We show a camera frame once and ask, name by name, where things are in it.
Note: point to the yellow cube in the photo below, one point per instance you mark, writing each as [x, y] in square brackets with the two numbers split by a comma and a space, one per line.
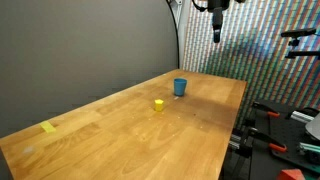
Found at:
[159, 105]

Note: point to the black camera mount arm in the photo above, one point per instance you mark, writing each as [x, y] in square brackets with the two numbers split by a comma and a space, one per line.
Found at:
[301, 53]

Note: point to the yellow tape strip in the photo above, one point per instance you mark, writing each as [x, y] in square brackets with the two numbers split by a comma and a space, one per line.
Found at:
[47, 126]

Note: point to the silver aluminium extrusion bar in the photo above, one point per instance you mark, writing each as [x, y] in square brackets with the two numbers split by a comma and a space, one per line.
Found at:
[301, 116]

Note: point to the colourful patterned backdrop panel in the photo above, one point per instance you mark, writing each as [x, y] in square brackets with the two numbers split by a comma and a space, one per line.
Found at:
[260, 56]

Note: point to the teal aluminium extrusion bar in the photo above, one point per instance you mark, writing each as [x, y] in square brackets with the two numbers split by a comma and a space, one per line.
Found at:
[310, 148]

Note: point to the red orange block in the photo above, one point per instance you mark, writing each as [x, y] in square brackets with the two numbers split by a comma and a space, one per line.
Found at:
[290, 174]

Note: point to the small white tape piece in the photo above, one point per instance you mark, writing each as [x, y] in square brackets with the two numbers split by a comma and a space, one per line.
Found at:
[176, 98]

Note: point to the blue plastic cup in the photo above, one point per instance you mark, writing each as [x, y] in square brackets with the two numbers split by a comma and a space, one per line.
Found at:
[180, 86]

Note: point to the black stereo camera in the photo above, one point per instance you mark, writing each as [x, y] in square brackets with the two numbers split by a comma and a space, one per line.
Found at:
[298, 32]

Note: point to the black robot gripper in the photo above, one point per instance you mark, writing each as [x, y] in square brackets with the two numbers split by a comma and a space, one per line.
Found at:
[218, 4]

